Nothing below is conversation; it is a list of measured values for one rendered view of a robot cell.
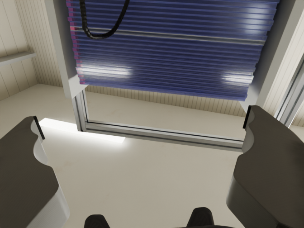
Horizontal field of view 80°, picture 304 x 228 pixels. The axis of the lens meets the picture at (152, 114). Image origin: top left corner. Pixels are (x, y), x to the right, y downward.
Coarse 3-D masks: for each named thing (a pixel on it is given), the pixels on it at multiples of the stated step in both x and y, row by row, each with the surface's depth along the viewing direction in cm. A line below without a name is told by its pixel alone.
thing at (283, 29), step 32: (64, 0) 50; (288, 0) 42; (64, 32) 52; (288, 32) 42; (64, 64) 54; (256, 64) 54; (256, 96) 52; (96, 128) 74; (128, 128) 73; (160, 128) 74
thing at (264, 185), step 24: (264, 120) 10; (264, 144) 8; (288, 144) 8; (240, 168) 7; (264, 168) 7; (288, 168) 7; (240, 192) 6; (264, 192) 6; (288, 192) 6; (240, 216) 7; (264, 216) 6; (288, 216) 5
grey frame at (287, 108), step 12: (300, 60) 55; (300, 72) 54; (300, 84) 55; (84, 96) 70; (288, 96) 58; (300, 96) 56; (84, 108) 71; (288, 108) 59; (84, 120) 73; (288, 120) 61
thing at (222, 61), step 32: (96, 0) 45; (160, 0) 44; (192, 0) 43; (224, 0) 42; (256, 0) 41; (96, 32) 49; (128, 32) 48; (160, 32) 47; (192, 32) 46; (224, 32) 45; (256, 32) 44; (96, 64) 54; (128, 64) 53; (160, 64) 51; (192, 64) 50; (224, 64) 49; (224, 96) 54
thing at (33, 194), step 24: (24, 120) 10; (0, 144) 8; (24, 144) 8; (0, 168) 7; (24, 168) 7; (48, 168) 7; (0, 192) 6; (24, 192) 6; (48, 192) 6; (0, 216) 5; (24, 216) 5; (48, 216) 6
